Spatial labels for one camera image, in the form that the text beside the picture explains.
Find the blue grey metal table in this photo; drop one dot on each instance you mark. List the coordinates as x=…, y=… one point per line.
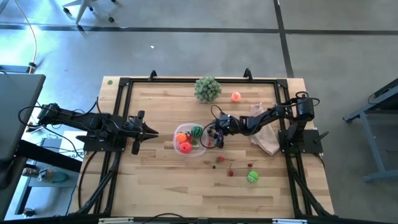
x=382, y=102

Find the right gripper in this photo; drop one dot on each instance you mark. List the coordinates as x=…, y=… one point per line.
x=230, y=124

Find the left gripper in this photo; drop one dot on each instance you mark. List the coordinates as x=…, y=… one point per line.
x=136, y=133

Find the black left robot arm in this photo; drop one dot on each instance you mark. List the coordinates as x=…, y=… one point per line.
x=87, y=119

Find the pink orange toy peach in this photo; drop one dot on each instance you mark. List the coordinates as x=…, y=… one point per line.
x=236, y=96

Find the red toy apple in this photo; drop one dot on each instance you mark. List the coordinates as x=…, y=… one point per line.
x=185, y=147

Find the black aluminium table frame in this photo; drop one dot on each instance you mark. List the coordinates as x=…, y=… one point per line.
x=202, y=80

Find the red toy cherry with stem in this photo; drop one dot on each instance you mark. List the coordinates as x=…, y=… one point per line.
x=230, y=173

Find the green toy apple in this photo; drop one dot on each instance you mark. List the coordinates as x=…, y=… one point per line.
x=252, y=176

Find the silver metal bracket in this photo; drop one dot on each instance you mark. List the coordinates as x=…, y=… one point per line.
x=289, y=221
x=115, y=221

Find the clear plastic tupperware container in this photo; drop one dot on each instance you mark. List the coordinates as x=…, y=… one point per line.
x=202, y=148

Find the black frame bracket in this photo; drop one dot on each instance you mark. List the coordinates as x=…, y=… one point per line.
x=152, y=75
x=247, y=74

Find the white office chair base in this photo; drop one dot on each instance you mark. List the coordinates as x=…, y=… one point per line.
x=82, y=9

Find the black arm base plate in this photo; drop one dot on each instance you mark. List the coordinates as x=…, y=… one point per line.
x=308, y=141
x=93, y=145

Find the white paper sheet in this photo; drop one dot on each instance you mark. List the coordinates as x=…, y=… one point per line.
x=73, y=151

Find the green striped toy watermelon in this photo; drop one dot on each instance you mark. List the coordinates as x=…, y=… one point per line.
x=196, y=131

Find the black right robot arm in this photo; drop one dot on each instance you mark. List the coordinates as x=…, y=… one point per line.
x=264, y=116

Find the beige crumpled cloth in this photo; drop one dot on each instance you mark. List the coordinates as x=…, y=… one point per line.
x=267, y=143

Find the dark grey desk panel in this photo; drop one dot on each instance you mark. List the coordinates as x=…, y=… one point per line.
x=18, y=124

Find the potted green succulent plant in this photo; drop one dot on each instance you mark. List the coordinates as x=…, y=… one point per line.
x=207, y=89

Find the orange toy fruit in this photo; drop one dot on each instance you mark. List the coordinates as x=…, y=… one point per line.
x=181, y=137

